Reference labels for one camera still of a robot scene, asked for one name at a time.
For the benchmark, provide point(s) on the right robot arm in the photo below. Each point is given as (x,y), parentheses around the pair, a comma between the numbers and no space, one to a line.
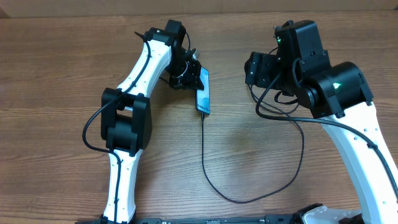
(340,99)

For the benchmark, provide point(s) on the blue Galaxy smartphone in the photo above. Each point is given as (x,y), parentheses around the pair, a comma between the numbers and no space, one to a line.
(203,96)

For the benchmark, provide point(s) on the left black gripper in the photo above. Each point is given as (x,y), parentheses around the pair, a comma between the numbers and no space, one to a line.
(189,83)

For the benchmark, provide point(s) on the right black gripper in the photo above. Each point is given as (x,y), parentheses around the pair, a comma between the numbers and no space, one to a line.
(255,70)

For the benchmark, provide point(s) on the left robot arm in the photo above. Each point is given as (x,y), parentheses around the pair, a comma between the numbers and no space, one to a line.
(126,120)

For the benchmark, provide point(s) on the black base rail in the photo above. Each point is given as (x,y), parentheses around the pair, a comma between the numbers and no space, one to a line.
(267,219)

